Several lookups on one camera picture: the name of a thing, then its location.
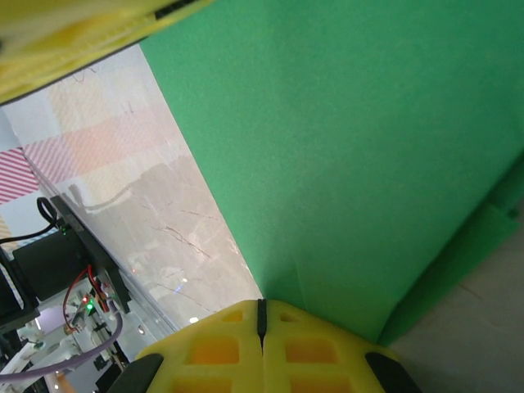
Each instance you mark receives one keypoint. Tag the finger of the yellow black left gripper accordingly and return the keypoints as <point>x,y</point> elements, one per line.
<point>61,37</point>

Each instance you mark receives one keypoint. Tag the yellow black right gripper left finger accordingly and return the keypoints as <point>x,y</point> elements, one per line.
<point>213,352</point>

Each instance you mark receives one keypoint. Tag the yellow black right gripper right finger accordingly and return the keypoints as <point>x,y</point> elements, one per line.
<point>319,352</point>

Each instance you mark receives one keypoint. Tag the green paper sheet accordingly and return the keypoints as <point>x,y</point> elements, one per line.
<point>348,143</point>

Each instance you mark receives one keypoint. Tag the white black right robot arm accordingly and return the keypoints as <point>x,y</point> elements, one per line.
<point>41,266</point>

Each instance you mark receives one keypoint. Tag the right circuit board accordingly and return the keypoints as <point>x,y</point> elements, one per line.
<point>96,305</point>

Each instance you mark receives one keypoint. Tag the long aluminium base rail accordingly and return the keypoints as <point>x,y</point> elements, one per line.
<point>151,303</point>

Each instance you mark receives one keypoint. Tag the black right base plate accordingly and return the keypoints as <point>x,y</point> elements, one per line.
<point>94,254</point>

